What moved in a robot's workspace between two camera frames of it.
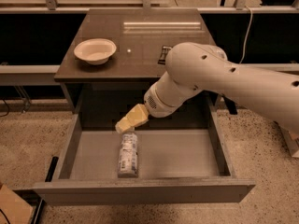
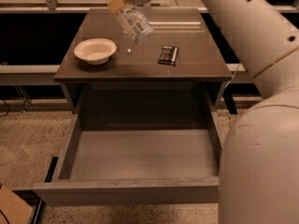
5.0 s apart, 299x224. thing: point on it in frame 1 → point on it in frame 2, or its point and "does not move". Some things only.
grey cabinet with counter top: [116, 53] does not move
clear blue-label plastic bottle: [128, 156] → [131, 19]
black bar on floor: [42, 202] does not move
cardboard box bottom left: [16, 209] does not move
